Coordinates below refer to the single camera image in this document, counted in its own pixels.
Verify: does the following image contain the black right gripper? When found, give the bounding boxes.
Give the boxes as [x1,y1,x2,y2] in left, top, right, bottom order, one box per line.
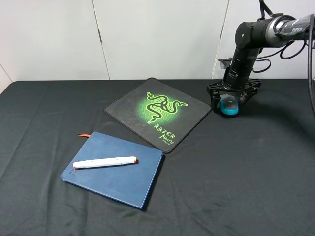
[207,79,261,113]

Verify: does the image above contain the grey and teal computer mouse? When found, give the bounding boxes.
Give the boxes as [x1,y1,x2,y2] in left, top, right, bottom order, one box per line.
[220,94,239,117]

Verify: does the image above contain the white marker pen orange caps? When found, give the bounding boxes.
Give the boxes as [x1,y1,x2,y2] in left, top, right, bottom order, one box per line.
[73,156,137,169]

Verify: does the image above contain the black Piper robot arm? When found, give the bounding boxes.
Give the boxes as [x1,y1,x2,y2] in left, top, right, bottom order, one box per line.
[207,14,315,117]

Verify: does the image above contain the black green Razer mouse pad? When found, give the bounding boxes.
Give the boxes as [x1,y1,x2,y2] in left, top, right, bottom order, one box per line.
[104,78,211,153]

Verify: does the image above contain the blue leather notebook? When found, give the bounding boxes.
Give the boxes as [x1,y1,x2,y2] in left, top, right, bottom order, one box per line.
[60,132,163,209]

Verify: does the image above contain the orange notebook bookmark ribbon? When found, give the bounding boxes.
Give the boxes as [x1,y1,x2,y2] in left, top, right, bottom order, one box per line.
[78,133,91,138]

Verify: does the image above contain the black tablecloth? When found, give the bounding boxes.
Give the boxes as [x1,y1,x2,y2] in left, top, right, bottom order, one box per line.
[0,79,315,236]

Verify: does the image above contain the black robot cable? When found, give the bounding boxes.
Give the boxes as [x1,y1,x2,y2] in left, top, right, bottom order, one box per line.
[258,0,315,114]

